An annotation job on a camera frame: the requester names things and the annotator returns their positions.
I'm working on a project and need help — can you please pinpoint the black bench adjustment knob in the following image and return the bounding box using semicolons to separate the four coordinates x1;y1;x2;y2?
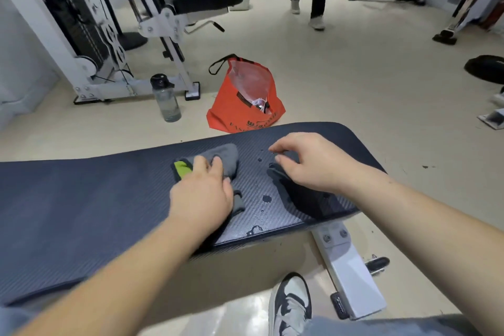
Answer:
365;256;390;275

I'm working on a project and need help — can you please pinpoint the white metal bench frame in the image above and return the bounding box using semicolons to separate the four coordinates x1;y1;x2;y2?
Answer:
310;222;387;321

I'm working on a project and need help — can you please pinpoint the person's left hand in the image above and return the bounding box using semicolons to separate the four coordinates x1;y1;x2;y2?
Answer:
169;155;235;236

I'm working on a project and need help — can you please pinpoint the black round disc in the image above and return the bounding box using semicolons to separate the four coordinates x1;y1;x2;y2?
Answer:
464;55;504;85

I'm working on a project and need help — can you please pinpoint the white cable weight machine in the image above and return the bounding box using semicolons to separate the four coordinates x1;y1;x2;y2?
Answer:
0;0;201;105

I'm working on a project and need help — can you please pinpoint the black textured bench pad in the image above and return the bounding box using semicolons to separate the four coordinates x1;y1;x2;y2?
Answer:
0;122;387;307

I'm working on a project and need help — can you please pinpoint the person's right hand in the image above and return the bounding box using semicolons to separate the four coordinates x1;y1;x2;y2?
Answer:
269;132;358;195

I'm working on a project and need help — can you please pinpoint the grey cloth with green tag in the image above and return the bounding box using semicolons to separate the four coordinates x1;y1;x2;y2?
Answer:
172;143;246;217

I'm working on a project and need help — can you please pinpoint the orange fabric bag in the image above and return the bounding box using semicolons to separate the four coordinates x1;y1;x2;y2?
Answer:
207;54;286;134

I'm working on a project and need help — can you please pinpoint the white machine foot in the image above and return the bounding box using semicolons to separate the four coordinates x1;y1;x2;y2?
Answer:
477;87;504;130

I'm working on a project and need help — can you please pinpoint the black and white sneaker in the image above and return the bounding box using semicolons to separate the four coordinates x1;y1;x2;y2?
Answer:
269;272;313;336

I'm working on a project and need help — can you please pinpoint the clear water bottle black lid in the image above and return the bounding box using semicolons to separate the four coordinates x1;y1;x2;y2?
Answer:
150;73;182;123

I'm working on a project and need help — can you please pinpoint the person's right forearm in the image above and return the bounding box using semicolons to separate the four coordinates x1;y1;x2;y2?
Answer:
335;164;504;336

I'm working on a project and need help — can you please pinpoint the black round floor base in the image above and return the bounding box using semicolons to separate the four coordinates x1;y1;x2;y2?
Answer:
117;31;149;51

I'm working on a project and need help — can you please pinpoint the person's left forearm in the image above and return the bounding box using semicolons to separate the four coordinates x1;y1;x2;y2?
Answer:
16;214;222;336

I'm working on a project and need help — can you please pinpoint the clear plastic bag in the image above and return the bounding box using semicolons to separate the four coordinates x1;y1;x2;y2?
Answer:
228;59;275;114

